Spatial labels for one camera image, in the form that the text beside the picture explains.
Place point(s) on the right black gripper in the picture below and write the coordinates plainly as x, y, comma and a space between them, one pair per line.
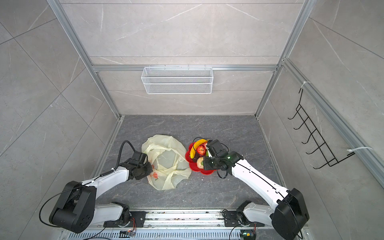
207, 166

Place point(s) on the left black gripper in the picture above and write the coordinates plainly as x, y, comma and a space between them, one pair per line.
150, 169

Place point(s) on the beige fake round fruit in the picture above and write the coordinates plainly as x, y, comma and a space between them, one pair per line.
200, 163

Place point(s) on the red fake apple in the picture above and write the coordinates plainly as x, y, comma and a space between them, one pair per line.
201, 150

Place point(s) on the red flower-shaped plastic bowl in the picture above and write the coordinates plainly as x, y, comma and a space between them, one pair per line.
193, 162

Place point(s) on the yellow fake banana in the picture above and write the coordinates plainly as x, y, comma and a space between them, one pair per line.
195, 147

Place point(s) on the cream plastic bag orange print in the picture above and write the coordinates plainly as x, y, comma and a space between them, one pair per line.
166, 155

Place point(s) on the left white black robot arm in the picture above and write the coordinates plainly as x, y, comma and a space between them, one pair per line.
76, 208

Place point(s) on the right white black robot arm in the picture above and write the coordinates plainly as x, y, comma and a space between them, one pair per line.
286, 210

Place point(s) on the white zip tie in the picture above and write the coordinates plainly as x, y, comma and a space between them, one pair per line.
359, 148

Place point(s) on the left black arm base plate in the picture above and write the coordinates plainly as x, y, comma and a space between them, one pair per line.
130, 220

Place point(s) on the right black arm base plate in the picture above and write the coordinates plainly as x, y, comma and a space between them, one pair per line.
232, 219

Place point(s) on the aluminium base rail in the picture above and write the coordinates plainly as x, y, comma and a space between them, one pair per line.
179, 225

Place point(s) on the white wire mesh basket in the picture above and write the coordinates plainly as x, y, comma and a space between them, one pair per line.
178, 80

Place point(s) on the black wire hook rack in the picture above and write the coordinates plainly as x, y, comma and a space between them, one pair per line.
315, 136

